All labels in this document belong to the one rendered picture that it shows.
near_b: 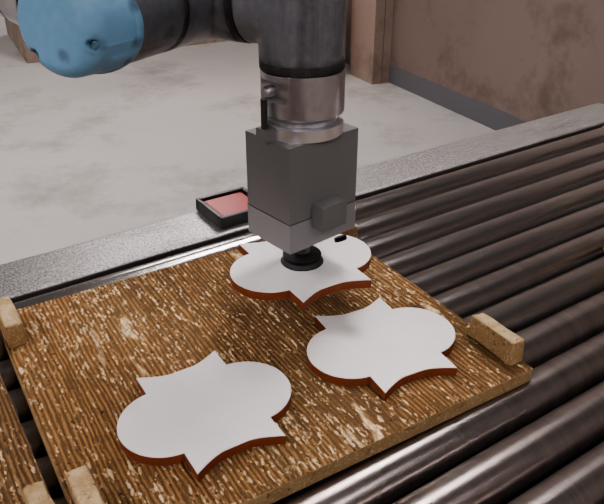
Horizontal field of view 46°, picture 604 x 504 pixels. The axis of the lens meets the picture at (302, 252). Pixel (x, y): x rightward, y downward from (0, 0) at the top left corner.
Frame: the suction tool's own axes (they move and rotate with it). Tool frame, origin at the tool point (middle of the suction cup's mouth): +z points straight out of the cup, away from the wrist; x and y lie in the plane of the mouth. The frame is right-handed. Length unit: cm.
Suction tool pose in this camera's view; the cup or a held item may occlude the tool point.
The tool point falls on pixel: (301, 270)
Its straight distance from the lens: 71.8
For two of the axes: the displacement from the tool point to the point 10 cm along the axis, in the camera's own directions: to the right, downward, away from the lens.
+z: 0.0, 8.7, 4.9
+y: 7.5, -3.2, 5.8
